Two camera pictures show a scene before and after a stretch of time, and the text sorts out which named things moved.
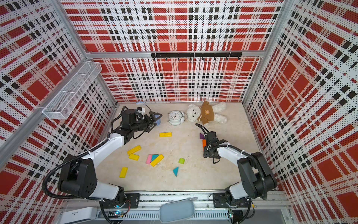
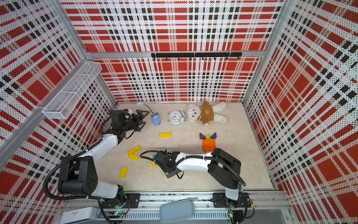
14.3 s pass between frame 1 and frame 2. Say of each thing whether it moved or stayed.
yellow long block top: stayed
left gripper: moved
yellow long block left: stayed
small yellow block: stayed
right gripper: moved
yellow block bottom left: stayed
